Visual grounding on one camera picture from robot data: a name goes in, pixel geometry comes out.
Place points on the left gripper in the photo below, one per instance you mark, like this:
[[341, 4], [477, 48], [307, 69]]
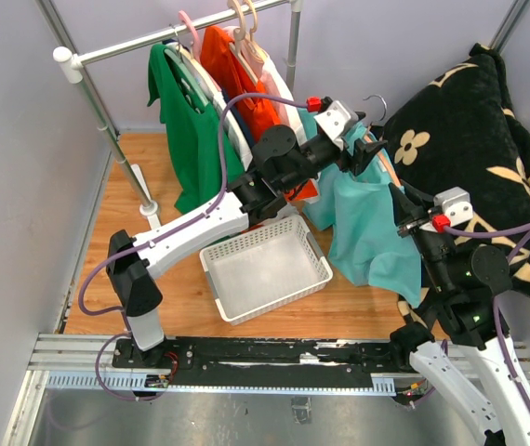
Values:
[[364, 152]]

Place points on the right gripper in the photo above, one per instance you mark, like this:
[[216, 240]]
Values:
[[404, 211]]

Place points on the teal t shirt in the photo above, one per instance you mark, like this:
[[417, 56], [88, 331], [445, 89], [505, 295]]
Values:
[[366, 248]]

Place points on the white and pink shirt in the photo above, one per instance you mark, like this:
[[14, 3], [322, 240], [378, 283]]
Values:
[[274, 84]]

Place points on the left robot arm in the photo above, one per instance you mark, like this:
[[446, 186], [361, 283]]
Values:
[[280, 164]]

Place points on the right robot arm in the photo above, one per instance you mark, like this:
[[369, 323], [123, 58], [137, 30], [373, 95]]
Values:
[[465, 285]]

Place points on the orange t shirt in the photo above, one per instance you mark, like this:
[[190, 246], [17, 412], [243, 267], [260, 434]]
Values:
[[217, 58]]

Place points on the white and navy shirt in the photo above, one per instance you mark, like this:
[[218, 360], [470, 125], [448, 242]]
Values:
[[236, 134]]

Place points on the beige hanger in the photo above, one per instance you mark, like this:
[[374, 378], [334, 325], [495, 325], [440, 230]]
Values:
[[238, 38]]

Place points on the green t shirt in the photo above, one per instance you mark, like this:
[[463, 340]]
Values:
[[192, 136]]

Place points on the pink hanger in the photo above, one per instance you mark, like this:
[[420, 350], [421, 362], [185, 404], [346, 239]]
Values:
[[190, 32]]

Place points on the green hanger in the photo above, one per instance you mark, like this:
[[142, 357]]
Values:
[[180, 60]]

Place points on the black floral blanket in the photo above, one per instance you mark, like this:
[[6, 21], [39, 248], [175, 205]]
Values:
[[460, 131]]

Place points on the white plastic basket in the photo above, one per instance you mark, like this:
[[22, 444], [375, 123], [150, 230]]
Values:
[[264, 269]]

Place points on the metal clothes rack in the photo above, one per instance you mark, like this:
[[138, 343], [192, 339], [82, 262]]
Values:
[[121, 83]]

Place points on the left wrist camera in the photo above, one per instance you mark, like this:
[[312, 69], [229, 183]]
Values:
[[330, 117]]

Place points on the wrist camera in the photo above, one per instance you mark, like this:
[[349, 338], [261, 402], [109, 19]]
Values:
[[454, 208], [330, 117]]

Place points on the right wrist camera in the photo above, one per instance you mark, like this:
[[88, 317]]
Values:
[[454, 208]]

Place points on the aluminium frame post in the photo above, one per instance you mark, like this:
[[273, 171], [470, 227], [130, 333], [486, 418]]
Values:
[[511, 20]]

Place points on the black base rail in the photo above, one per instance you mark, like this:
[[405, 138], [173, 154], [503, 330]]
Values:
[[264, 362]]

